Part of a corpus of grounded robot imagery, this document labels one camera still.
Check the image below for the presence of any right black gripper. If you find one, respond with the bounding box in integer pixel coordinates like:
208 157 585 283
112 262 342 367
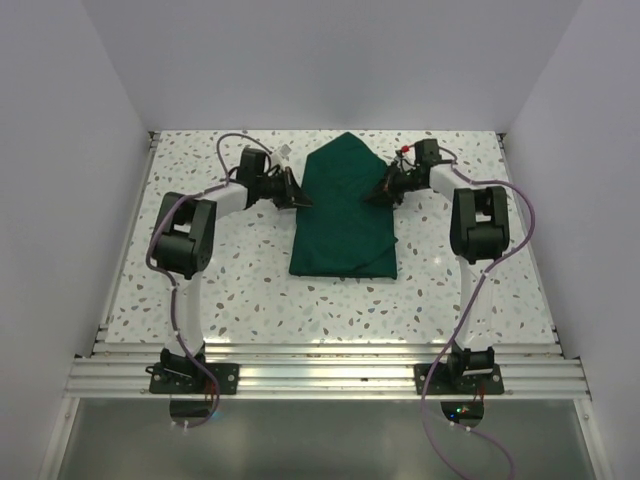
364 162 426 205

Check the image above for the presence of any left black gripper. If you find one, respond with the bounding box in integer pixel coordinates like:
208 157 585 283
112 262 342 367
255 166 312 210

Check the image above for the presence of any green surgical drape cloth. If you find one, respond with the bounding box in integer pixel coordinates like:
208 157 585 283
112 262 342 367
289 133 398 280

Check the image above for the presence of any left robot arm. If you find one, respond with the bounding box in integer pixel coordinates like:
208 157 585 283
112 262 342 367
146 145 313 393

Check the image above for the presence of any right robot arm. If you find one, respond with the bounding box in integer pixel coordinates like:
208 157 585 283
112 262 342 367
365 139 511 395

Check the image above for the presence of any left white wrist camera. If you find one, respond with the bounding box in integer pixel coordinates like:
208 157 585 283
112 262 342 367
270 144 291 168

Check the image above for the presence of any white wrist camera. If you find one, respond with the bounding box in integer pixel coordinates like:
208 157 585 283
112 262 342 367
396 145 415 168
270 144 291 168

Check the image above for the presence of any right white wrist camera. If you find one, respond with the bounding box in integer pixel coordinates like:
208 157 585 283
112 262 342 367
396 145 415 168

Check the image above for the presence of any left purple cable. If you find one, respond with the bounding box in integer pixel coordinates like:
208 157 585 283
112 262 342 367
144 132 281 429

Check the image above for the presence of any purple cable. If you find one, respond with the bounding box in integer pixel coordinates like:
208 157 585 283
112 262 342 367
144 132 281 429
418 145 539 480

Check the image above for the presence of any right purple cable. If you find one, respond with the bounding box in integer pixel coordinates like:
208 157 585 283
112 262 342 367
418 145 539 480

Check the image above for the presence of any aluminium rail frame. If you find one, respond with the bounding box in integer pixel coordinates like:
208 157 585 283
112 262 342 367
64 130 590 400

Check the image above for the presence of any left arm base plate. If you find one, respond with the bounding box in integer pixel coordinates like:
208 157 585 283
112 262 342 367
145 363 240 395

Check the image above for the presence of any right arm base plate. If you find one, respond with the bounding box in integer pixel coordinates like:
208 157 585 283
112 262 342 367
413 363 505 396

